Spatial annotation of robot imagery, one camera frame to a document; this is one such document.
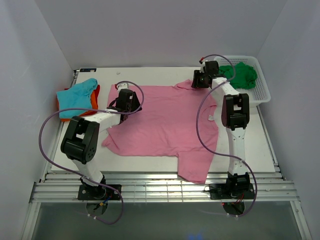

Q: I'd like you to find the pink t shirt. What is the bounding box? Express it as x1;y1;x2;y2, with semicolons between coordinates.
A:
102;79;219;184

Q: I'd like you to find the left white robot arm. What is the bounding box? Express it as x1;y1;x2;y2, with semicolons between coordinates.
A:
60;88;142;200

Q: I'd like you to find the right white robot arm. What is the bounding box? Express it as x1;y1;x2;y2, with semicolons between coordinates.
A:
191;58;251;199

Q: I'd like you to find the orange folded t shirt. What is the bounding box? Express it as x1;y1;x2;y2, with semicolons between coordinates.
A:
56;85;100;122

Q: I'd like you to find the green t shirt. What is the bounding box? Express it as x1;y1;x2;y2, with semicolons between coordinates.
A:
219;62;258;90

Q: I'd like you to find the cyan folded t shirt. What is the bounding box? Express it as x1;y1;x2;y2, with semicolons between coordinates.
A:
56;78;100;110

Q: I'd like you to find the dark label sticker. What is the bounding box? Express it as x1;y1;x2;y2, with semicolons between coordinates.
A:
79;68;97;73

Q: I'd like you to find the white plastic basket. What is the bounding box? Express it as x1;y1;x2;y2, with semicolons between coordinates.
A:
214;55;271;108

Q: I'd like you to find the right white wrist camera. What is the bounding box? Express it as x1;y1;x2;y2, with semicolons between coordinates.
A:
199;57;208;73

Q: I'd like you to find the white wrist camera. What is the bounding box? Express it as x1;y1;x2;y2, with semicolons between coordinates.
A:
199;57;208;73
115;82;130;92

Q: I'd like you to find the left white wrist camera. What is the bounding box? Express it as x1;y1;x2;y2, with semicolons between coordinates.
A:
115;82;130;92

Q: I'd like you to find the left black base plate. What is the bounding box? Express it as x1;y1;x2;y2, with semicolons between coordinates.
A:
77;184;121;201

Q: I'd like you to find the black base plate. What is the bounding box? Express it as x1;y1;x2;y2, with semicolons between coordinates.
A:
77;184;121;201
208;183;255;200

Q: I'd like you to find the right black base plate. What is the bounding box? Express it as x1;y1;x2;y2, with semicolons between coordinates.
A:
208;183;255;200

